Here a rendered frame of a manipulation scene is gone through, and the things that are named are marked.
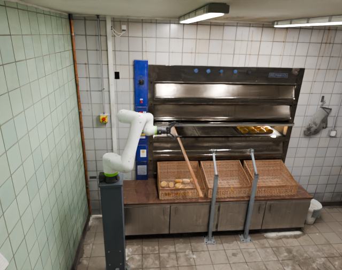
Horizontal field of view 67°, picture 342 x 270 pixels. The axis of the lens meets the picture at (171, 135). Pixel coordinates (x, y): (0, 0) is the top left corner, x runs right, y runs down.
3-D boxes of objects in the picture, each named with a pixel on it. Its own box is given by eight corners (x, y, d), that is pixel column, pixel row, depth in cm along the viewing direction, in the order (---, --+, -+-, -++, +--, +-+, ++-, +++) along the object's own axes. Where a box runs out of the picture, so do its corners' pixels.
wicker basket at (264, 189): (240, 177, 366) (243, 159, 356) (277, 175, 373) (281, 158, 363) (254, 197, 321) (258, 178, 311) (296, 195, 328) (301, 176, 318)
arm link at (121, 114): (124, 124, 223) (126, 110, 221) (112, 121, 228) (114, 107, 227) (136, 124, 239) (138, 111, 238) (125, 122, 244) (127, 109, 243)
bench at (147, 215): (123, 214, 371) (121, 179, 350) (282, 208, 397) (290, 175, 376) (120, 243, 319) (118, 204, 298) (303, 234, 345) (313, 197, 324)
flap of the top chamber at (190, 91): (154, 98, 313) (154, 82, 312) (293, 99, 332) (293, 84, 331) (154, 98, 308) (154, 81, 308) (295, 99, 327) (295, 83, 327)
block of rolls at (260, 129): (228, 120, 415) (229, 116, 413) (257, 120, 420) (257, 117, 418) (242, 133, 359) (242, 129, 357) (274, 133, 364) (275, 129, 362)
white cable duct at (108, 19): (115, 196, 359) (105, 15, 275) (119, 196, 360) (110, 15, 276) (115, 197, 357) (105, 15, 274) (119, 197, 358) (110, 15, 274)
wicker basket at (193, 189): (156, 179, 353) (156, 160, 343) (196, 178, 360) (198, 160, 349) (158, 200, 308) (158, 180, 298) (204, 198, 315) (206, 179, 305)
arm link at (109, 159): (114, 179, 221) (113, 159, 214) (100, 174, 228) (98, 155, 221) (124, 172, 232) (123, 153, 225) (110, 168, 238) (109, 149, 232)
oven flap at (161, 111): (154, 118, 323) (154, 103, 322) (289, 118, 342) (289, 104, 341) (154, 118, 318) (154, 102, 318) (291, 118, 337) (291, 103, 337)
